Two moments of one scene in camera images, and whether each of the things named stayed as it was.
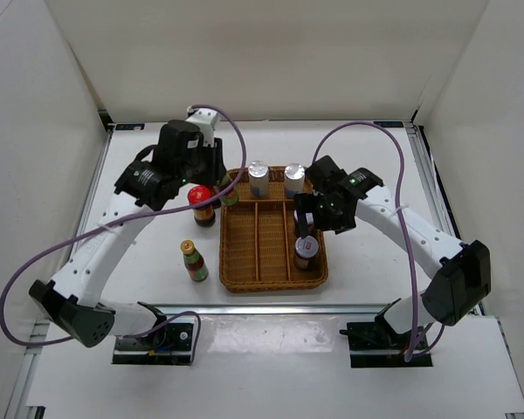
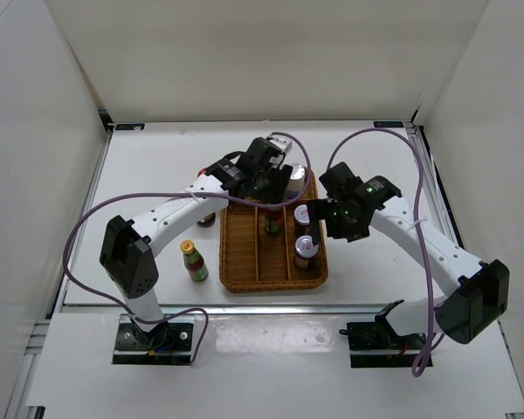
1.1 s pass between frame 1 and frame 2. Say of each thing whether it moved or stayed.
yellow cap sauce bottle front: stayed
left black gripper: moved
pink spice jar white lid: stayed
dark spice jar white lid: stayed
